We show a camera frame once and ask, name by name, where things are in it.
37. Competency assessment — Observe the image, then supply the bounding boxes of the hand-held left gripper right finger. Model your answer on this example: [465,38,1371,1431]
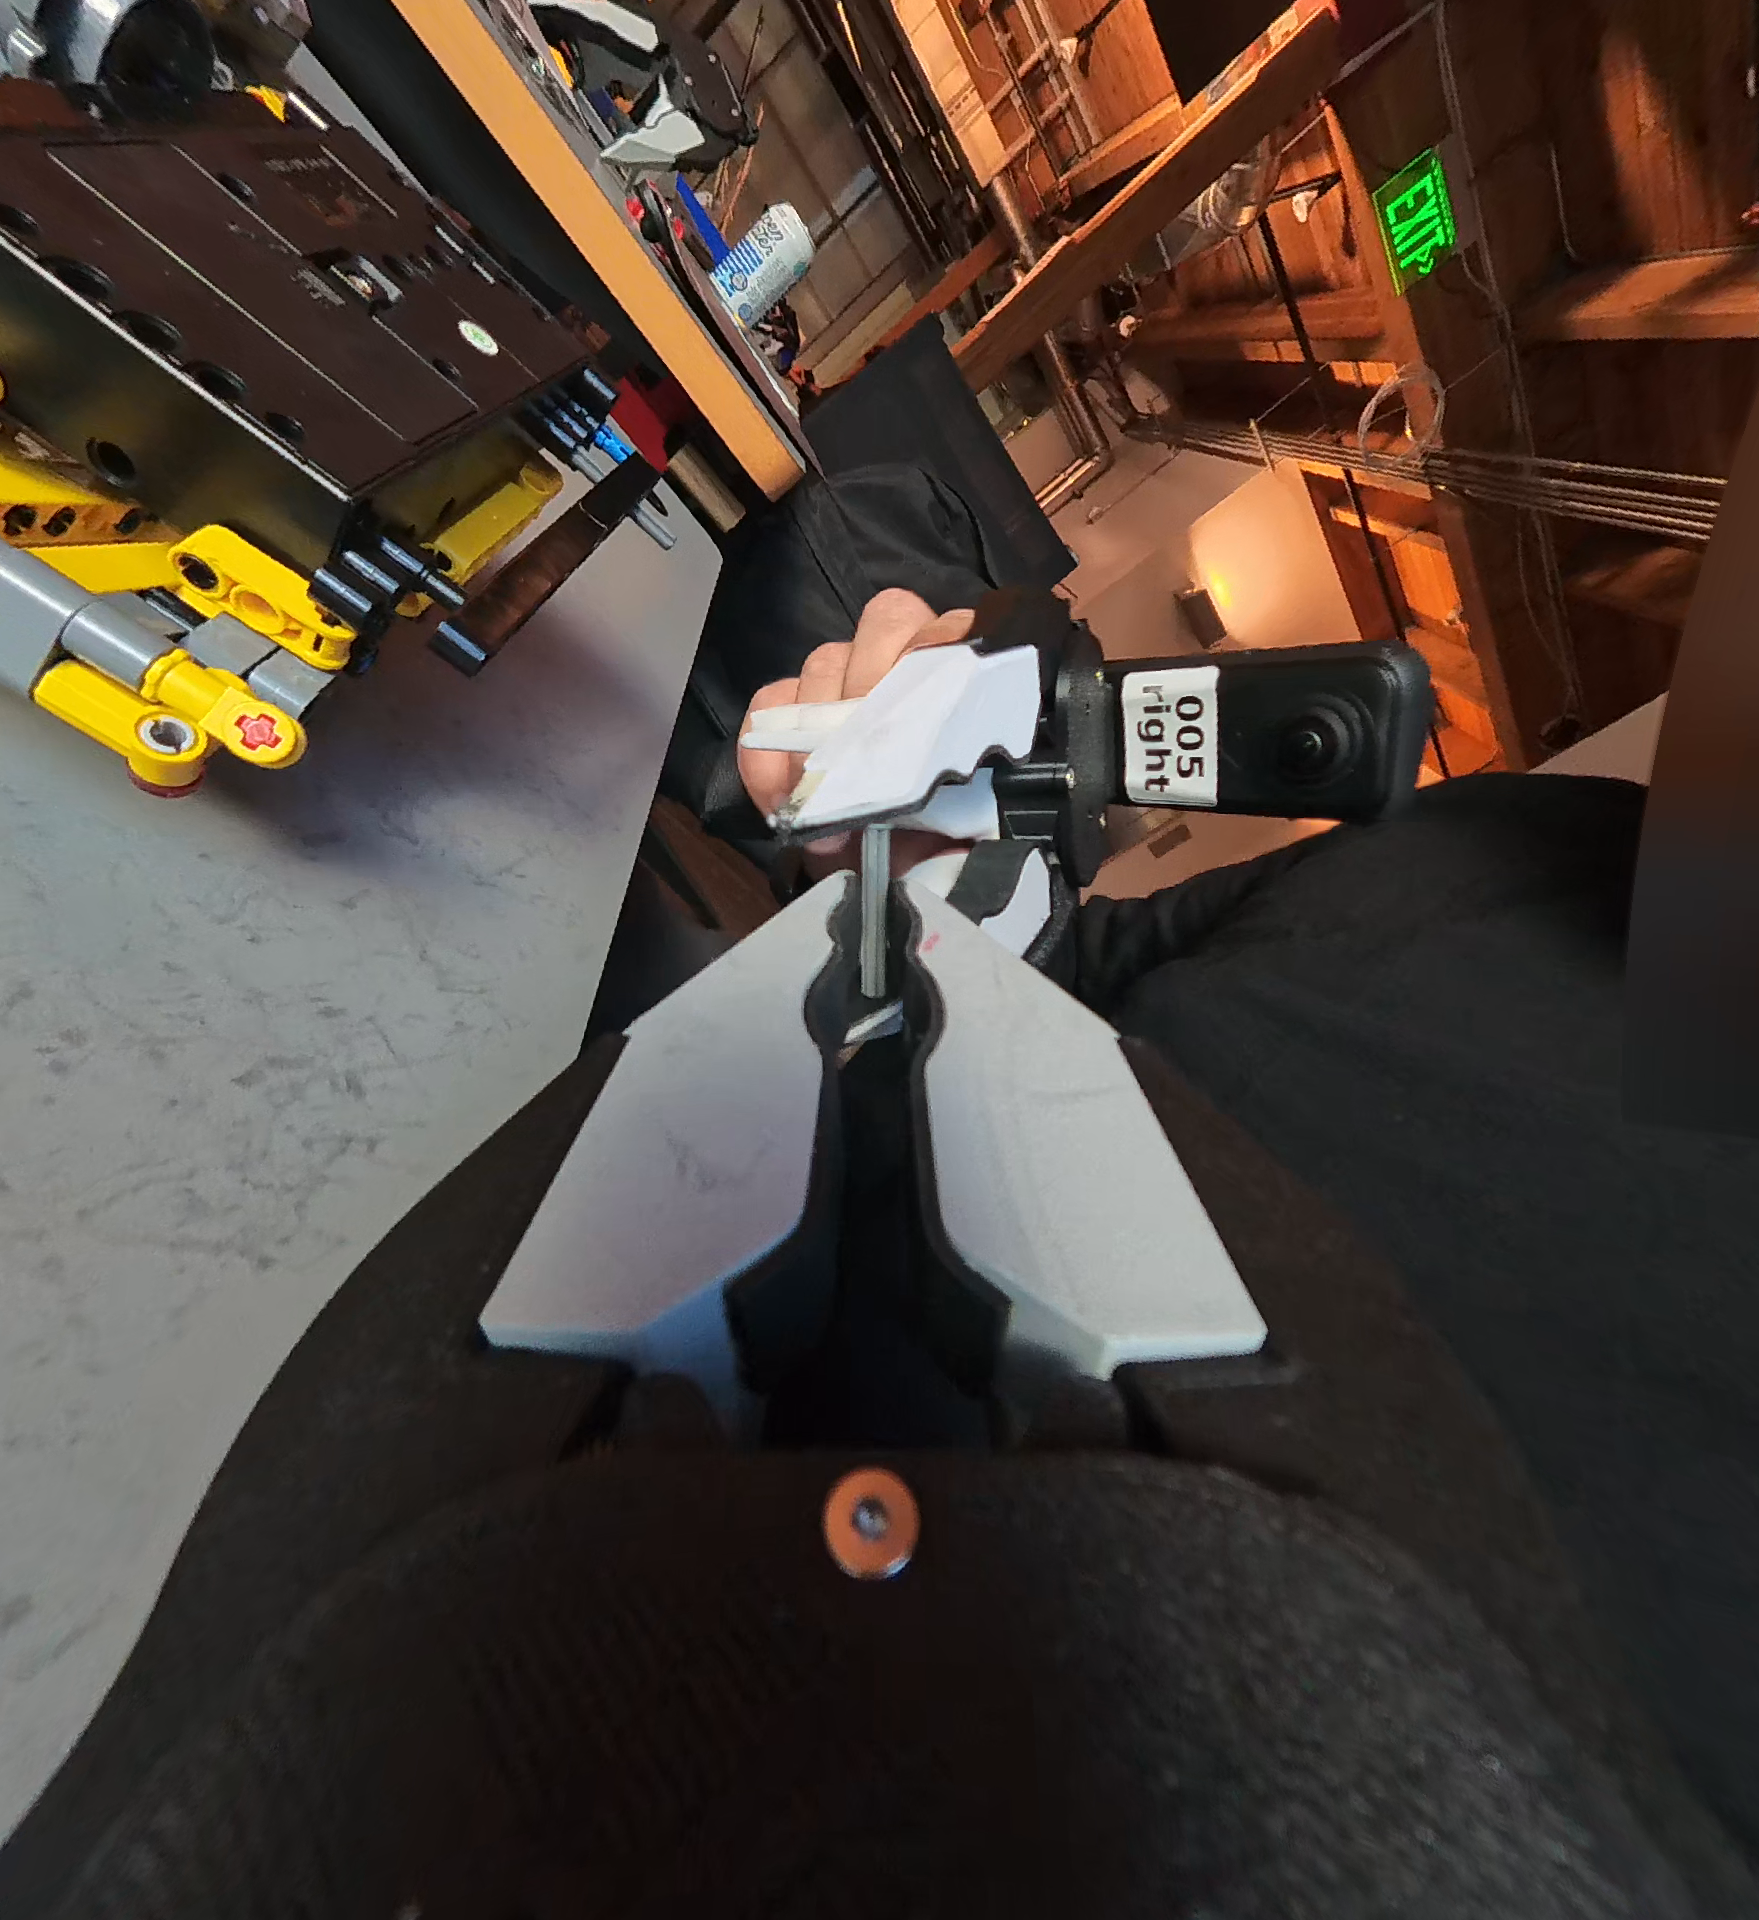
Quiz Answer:
[898,885,1268,1378]

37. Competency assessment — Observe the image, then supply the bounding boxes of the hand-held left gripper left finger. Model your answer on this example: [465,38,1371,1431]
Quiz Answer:
[481,885,846,1385]

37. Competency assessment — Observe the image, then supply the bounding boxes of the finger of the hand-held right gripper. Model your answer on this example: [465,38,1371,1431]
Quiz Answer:
[770,645,1047,841]
[740,701,862,757]

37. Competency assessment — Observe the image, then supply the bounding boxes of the small black pin connector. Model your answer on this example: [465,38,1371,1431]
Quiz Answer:
[856,823,896,1003]

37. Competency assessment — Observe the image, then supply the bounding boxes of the yellow toy vehicle model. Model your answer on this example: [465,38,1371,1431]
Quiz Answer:
[0,0,685,800]

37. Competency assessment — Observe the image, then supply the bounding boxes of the person's right hand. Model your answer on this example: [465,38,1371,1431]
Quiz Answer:
[737,589,981,851]

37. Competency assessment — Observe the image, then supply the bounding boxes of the black chair backrest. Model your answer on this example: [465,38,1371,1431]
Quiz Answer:
[801,319,1080,601]

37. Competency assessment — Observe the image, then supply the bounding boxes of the white drink can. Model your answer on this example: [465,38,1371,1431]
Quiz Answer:
[708,201,820,325]

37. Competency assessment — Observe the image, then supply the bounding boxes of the green exit sign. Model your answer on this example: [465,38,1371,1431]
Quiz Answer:
[1370,144,1460,298]

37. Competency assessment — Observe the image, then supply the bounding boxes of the wooden table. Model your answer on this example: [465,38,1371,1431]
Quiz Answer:
[391,0,821,504]

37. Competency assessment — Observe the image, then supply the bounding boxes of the white black tool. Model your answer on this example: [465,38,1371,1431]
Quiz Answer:
[531,0,761,169]

